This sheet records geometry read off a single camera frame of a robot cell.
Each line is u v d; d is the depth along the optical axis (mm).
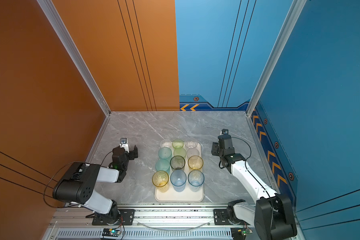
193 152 877
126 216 743
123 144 802
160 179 804
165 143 968
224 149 642
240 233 702
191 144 987
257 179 477
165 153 911
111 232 709
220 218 725
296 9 698
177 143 966
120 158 708
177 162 823
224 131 755
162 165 849
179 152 936
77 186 453
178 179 791
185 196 803
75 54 864
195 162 850
